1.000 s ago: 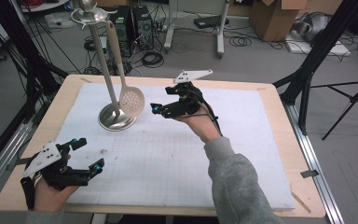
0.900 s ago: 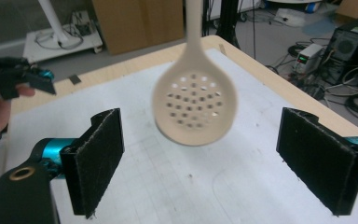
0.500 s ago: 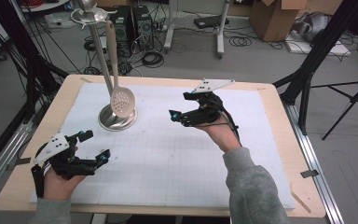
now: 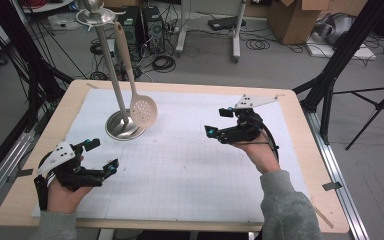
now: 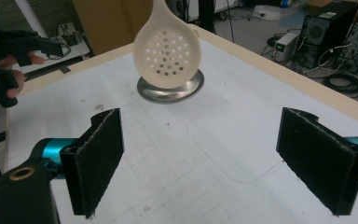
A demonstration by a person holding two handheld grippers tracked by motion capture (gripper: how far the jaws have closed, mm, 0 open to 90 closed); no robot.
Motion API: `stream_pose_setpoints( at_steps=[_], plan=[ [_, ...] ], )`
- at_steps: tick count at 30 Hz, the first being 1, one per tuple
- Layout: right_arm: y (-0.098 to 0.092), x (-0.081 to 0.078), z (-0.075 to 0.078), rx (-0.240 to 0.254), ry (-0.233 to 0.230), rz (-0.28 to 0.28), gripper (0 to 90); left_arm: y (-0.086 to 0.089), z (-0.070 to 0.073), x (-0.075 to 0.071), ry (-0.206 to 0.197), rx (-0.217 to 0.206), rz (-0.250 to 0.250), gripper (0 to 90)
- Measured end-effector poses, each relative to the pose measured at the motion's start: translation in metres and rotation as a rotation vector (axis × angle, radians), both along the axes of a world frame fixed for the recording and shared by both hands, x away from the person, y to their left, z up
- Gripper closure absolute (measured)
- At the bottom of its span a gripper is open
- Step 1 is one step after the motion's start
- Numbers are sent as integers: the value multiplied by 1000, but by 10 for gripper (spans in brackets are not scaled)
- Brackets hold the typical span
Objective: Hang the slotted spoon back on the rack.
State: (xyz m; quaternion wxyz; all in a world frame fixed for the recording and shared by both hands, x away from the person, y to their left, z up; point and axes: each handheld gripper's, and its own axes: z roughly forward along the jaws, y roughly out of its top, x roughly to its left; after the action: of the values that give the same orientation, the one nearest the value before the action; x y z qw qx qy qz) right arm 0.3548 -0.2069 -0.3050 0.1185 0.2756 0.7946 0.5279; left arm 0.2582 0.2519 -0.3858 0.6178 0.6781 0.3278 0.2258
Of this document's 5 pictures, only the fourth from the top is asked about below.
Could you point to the aluminium rail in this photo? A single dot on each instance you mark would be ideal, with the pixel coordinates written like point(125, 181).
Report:
point(0, 173)
point(333, 160)

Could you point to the black tripod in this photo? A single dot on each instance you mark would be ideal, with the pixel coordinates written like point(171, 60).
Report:
point(376, 106)

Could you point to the person's left hand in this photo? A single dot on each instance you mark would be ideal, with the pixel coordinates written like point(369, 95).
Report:
point(63, 200)

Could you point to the dark tape strip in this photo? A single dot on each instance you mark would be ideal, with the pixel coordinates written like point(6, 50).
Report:
point(331, 186)

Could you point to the person's right hand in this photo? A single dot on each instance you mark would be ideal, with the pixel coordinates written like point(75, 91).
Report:
point(261, 155)

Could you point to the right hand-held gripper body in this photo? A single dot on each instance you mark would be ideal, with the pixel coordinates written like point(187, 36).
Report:
point(243, 128)

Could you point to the cardboard box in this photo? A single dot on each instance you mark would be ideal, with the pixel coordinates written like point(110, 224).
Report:
point(293, 20)

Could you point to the black flat device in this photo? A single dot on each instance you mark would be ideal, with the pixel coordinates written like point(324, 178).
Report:
point(225, 23)

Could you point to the beige slotted spoon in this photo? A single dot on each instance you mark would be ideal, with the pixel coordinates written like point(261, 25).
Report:
point(125, 56)

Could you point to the white flat board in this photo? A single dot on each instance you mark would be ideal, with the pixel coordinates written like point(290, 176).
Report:
point(340, 51)

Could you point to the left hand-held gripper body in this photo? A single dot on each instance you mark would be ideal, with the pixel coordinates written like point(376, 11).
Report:
point(58, 156)

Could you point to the metal utensil stand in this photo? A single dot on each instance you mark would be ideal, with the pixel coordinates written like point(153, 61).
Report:
point(119, 100)

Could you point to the black computer tower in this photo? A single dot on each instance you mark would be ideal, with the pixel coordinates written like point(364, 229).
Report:
point(154, 30)
point(134, 36)

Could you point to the black frame post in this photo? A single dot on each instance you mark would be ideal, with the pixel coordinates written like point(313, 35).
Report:
point(346, 43)
point(16, 43)

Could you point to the white round table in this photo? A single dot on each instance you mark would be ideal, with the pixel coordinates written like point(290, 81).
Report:
point(50, 6)

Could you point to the grey plastic appliance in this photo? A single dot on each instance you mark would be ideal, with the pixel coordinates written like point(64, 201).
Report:
point(335, 28)

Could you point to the white rolling stand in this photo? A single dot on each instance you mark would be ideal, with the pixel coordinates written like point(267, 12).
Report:
point(236, 40)

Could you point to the white grid mat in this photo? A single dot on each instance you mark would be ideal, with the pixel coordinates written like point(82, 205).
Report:
point(180, 180)

